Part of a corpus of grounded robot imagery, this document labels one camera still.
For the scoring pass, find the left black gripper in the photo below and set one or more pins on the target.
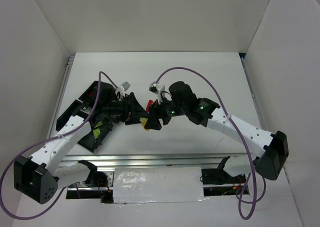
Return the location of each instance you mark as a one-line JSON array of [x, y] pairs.
[[129, 107]]

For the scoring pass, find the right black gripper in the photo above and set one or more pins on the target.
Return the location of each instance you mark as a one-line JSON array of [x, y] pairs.
[[161, 111]]

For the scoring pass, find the orange flower lego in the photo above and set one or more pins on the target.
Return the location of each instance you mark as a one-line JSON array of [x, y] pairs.
[[143, 122]]

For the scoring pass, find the red arch lego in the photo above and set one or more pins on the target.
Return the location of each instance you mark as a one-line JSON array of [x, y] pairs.
[[150, 102]]

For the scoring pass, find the light green slope lego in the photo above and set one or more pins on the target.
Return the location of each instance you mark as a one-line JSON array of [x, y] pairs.
[[99, 124]]

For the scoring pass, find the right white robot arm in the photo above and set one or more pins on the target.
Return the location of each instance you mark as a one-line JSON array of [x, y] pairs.
[[268, 151]]

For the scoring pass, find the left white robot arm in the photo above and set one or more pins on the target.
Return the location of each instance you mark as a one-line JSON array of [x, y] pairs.
[[86, 121]]

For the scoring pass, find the black four-compartment tray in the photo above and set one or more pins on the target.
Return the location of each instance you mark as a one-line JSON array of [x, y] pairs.
[[82, 107]]

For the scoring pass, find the aluminium rail frame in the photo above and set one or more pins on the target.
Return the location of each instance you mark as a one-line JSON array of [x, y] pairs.
[[180, 143]]

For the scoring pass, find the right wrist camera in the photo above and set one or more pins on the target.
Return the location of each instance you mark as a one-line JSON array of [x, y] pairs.
[[157, 89]]

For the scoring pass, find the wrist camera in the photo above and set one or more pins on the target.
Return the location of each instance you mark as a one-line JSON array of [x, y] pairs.
[[157, 89], [121, 90]]

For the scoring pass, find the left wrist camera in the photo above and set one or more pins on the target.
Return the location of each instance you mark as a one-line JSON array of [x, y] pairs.
[[121, 90]]

